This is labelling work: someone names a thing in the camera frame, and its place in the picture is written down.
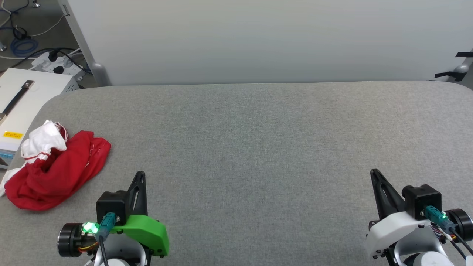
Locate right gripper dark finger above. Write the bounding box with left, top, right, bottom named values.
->
left=370, top=169, right=406, bottom=221

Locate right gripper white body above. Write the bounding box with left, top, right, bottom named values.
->
left=365, top=208, right=473, bottom=261

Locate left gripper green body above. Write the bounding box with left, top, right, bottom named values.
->
left=57, top=214, right=170, bottom=258

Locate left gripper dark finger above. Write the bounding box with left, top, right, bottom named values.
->
left=127, top=171, right=149, bottom=217

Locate red and white jersey shirt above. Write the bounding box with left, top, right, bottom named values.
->
left=0, top=120, right=112, bottom=211

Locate grey partition leg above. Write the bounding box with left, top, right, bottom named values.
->
left=57, top=0, right=112, bottom=88

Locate black taped partition foot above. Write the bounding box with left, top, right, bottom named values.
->
left=434, top=51, right=473, bottom=82

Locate white appliance box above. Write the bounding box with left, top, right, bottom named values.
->
left=0, top=68, right=80, bottom=170

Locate white power strip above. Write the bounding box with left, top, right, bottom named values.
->
left=31, top=52, right=88, bottom=80

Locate white partition board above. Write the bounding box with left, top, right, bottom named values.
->
left=67, top=0, right=473, bottom=88

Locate right teal cable connector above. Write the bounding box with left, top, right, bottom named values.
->
left=423, top=206, right=450, bottom=226

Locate teal cable connector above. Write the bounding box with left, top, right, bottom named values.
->
left=98, top=212, right=117, bottom=241
left=423, top=206, right=450, bottom=226

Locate left teal cable connector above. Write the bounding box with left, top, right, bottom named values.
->
left=98, top=212, right=117, bottom=241

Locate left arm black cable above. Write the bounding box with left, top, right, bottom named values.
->
left=98, top=236, right=110, bottom=266

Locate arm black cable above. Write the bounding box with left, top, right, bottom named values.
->
left=98, top=236, right=110, bottom=266
left=445, top=225, right=473, bottom=259

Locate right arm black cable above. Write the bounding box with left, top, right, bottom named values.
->
left=445, top=225, right=473, bottom=259

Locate black strap handle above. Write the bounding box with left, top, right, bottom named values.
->
left=1, top=80, right=35, bottom=116

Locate blue coiled cable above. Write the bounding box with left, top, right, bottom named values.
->
left=10, top=37, right=39, bottom=57

